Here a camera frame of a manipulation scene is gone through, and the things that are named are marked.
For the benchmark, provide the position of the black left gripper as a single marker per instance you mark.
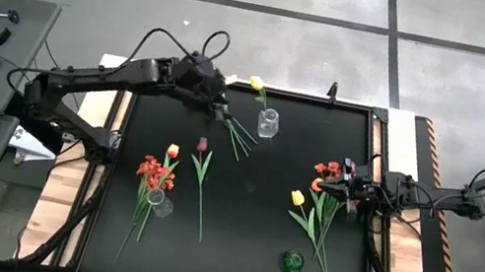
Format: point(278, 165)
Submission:
point(199, 81)

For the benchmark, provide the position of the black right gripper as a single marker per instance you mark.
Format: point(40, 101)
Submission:
point(361, 187)

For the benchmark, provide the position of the orange artificial tulip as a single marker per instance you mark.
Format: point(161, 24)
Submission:
point(316, 185)

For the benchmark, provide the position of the red artificial flower bunch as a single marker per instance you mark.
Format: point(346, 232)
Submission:
point(155, 175)
point(329, 167)
point(237, 137)

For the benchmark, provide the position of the green stems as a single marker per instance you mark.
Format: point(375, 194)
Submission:
point(202, 144)

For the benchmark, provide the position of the orange-yellow artificial tulip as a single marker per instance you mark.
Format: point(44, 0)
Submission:
point(173, 150)

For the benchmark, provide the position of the green glass vase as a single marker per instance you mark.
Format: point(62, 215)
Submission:
point(291, 262)

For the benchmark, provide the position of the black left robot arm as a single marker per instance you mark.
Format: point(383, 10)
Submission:
point(98, 75)

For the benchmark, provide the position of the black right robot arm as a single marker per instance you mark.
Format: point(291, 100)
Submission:
point(436, 200)

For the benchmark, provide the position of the clear cut-glass vase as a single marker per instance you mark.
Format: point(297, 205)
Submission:
point(268, 123)

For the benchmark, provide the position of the smooth clear glass vase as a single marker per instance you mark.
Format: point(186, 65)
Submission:
point(159, 201)

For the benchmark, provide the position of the black table mat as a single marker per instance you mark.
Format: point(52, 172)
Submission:
point(248, 217)

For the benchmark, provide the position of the small black table clamp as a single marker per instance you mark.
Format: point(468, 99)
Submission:
point(332, 90)

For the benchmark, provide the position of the white folded paper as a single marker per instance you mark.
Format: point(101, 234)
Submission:
point(28, 145)

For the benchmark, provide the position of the black aluminium table frame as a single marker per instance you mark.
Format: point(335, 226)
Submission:
point(89, 239)

